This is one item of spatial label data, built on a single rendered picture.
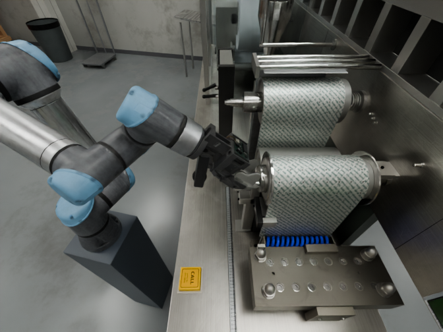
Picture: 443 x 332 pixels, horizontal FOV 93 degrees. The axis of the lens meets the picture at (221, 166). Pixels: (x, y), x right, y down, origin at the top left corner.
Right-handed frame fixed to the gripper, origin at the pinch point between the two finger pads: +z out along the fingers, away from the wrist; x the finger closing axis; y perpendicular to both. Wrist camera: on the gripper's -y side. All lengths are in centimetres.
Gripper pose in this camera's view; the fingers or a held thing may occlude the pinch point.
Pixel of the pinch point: (252, 183)
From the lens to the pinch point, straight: 56.5
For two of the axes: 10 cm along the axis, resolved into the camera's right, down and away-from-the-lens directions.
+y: 6.4, -5.2, -5.6
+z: 7.6, 4.3, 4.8
